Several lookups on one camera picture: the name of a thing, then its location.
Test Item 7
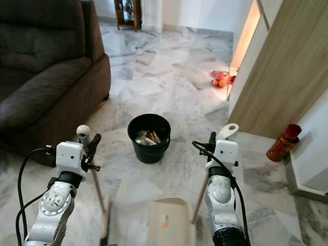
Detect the broom with white knob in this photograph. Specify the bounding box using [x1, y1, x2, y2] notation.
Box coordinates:
[76, 125, 114, 245]

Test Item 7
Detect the cream long-handled dustpan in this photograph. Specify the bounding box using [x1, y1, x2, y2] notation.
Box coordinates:
[147, 123, 239, 246]

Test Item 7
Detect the crumpled paper trash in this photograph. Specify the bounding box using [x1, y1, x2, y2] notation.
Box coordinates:
[136, 130, 162, 146]

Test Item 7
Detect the black plastic bucket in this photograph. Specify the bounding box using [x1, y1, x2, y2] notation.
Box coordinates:
[127, 114, 172, 165]

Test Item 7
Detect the red pink toy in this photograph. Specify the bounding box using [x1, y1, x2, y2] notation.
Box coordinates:
[210, 70, 236, 86]

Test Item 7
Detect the red spray can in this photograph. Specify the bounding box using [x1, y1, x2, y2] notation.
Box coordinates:
[266, 124, 302, 162]

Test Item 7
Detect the dark brown fabric sofa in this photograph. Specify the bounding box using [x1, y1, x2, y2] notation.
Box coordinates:
[0, 0, 112, 154]

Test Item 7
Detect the light wood cabinet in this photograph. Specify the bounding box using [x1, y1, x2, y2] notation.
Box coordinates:
[227, 0, 328, 140]

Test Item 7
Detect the brown wooden display shelf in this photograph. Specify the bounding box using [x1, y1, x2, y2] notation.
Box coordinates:
[114, 0, 142, 32]

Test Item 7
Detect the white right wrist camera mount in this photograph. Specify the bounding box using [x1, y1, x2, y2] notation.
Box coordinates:
[214, 139, 239, 167]

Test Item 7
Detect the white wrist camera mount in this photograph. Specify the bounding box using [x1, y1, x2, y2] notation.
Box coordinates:
[214, 139, 239, 167]
[55, 141, 86, 174]

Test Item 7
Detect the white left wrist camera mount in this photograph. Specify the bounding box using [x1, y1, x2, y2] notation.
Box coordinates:
[55, 141, 86, 174]

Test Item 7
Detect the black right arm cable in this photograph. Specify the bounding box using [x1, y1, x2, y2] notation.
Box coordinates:
[192, 141, 251, 246]

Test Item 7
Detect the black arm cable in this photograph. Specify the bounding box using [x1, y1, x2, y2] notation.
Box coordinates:
[192, 141, 251, 246]
[16, 148, 57, 246]

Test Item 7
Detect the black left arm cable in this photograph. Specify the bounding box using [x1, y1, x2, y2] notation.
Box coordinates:
[16, 148, 57, 246]

